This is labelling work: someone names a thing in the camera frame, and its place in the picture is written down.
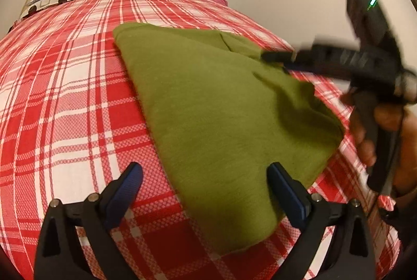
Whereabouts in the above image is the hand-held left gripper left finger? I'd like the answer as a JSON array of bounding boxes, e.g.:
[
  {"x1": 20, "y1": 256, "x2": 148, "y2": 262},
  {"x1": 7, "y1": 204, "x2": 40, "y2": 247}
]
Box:
[{"x1": 33, "y1": 162, "x2": 144, "y2": 280}]

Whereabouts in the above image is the white pillow with black squares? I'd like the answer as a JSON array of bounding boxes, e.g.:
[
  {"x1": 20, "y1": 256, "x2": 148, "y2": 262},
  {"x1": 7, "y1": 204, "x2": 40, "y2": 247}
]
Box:
[{"x1": 18, "y1": 0, "x2": 87, "y2": 21}]

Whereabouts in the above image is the green striped knit sweater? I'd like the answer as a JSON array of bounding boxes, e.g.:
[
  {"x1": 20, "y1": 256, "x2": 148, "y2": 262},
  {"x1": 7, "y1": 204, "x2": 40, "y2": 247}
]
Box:
[{"x1": 113, "y1": 22, "x2": 346, "y2": 256}]

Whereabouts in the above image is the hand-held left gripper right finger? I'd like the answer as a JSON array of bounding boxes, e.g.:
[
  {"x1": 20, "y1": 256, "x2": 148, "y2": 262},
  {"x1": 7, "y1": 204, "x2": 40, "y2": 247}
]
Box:
[{"x1": 266, "y1": 162, "x2": 377, "y2": 280}]

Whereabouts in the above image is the person's right hand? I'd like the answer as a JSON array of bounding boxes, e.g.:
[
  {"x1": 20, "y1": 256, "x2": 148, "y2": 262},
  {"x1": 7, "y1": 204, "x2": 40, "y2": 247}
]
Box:
[{"x1": 349, "y1": 103, "x2": 417, "y2": 200}]

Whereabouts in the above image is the red plaid bed sheet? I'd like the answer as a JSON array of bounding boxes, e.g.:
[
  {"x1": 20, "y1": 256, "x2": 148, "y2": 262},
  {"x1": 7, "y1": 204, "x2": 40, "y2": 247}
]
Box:
[{"x1": 0, "y1": 0, "x2": 402, "y2": 280}]

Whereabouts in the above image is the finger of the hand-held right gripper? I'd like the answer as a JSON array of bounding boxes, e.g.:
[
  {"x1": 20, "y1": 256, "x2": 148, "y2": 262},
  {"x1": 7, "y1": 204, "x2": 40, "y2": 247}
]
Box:
[
  {"x1": 261, "y1": 51, "x2": 298, "y2": 62},
  {"x1": 281, "y1": 61, "x2": 324, "y2": 73}
]

